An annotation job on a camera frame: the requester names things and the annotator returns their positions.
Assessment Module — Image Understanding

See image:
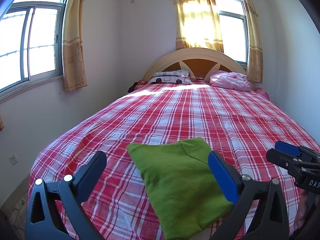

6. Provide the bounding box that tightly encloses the pink cloth beside bed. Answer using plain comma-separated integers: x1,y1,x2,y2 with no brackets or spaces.
255,87,270,100

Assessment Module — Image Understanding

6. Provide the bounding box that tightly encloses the person right hand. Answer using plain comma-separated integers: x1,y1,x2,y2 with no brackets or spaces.
294,190,308,230

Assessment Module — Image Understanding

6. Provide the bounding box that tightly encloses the yellow curtain right of back window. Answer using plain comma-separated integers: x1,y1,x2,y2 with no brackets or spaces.
242,0,263,83

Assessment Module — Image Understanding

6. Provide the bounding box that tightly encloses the back window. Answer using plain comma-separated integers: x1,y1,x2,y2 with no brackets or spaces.
215,0,248,65

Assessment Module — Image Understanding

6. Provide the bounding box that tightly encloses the yellow curtain at side window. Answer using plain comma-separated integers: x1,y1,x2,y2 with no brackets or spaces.
62,0,87,92

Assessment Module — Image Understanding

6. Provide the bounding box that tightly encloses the green orange striped knit sweater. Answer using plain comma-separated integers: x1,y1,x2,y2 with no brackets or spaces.
126,138,233,239

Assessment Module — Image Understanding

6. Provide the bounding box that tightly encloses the yellow curtain left of back window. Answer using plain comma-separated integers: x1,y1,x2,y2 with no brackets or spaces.
174,0,224,53

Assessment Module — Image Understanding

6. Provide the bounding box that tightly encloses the yellow curtain of window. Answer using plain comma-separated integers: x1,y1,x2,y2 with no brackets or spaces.
242,0,263,83
174,0,224,53

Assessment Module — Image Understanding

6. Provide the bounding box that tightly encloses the white wall socket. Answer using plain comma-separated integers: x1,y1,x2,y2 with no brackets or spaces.
9,154,18,166

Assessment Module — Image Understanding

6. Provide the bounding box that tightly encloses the pink pillow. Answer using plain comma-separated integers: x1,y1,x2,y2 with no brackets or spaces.
209,70,251,92

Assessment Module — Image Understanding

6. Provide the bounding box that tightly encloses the beige wooden arched headboard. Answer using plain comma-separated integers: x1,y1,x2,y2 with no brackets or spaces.
143,48,246,81

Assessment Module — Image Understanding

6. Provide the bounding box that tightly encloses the dark cloth at bed corner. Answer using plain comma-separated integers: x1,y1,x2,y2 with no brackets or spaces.
127,82,138,93

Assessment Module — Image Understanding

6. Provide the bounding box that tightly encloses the white grey patterned pillow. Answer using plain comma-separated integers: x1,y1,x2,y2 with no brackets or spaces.
148,69,192,85

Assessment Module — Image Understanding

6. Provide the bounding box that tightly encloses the red white plaid bedsheet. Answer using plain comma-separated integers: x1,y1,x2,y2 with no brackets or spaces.
29,81,319,239

